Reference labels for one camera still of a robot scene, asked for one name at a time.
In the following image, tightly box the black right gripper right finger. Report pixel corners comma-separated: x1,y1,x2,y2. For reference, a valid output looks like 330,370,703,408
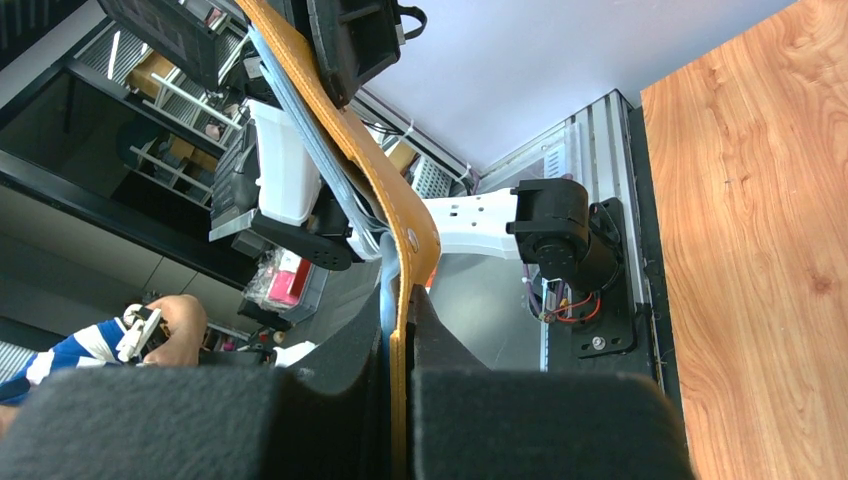
408,286,695,479

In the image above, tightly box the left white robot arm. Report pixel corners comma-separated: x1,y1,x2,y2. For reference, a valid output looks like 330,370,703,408
239,1,625,293

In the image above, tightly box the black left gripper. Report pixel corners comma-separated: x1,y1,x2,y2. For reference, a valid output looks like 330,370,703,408
281,0,428,108

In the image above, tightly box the person hand in background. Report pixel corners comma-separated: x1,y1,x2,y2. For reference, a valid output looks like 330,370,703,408
142,294,208,367

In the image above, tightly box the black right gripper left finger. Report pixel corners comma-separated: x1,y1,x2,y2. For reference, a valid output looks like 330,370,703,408
1,295,387,479

